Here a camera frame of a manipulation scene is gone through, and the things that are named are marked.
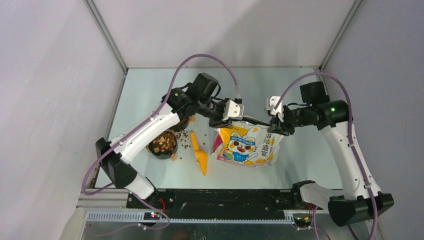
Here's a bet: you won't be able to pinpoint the aluminium frame post right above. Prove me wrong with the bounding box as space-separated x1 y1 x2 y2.
319 0 364 71

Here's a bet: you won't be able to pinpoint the yellow plastic food scoop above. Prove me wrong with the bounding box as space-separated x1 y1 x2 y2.
190 131 208 176

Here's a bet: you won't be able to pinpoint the cat food bag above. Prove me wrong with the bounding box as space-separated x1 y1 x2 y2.
212 121 284 168

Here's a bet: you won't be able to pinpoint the aluminium frame post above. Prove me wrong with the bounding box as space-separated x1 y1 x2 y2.
319 0 364 71
83 0 129 74

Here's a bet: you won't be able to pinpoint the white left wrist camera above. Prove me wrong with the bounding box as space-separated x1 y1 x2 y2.
222 99 244 121

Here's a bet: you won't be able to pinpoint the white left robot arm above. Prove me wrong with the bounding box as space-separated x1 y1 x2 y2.
96 73 240 208

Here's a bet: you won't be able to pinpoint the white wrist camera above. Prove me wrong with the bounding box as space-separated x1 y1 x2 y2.
265 96 284 122
222 99 244 121

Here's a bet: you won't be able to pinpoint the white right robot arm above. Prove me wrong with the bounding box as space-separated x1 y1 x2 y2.
265 81 394 227

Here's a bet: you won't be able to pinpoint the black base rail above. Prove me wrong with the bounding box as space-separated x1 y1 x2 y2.
145 188 314 220

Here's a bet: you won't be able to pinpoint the aluminium frame post left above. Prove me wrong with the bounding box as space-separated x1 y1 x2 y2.
83 0 129 74

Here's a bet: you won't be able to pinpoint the white slotted cable duct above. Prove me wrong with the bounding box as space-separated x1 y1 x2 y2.
85 210 295 224

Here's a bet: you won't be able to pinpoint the black bowl wooden feet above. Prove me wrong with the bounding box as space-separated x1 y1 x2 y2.
146 131 179 161
169 115 195 132

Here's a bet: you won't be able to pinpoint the black bowl wooden feet far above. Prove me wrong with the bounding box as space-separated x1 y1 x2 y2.
169 115 195 132

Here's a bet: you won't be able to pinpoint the black bowl wooden feet near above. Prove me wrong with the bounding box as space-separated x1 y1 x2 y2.
146 131 179 161

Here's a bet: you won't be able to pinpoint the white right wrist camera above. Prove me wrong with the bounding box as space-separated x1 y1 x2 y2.
265 96 284 122

